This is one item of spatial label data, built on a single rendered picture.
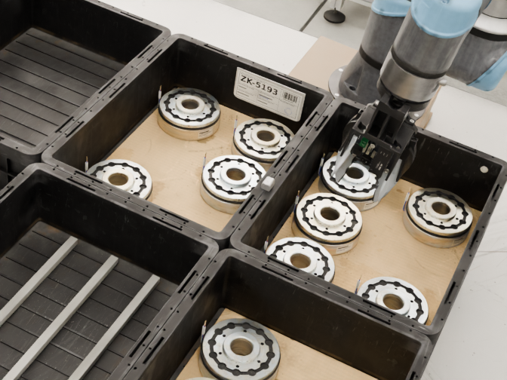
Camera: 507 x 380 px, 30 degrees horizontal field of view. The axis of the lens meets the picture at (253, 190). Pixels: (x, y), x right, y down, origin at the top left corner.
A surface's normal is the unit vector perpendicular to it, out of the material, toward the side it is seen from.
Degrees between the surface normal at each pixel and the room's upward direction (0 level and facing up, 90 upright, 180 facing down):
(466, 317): 0
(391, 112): 90
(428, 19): 86
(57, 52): 0
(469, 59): 87
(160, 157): 0
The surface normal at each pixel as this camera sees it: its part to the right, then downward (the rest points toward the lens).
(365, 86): -0.54, 0.17
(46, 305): 0.13, -0.73
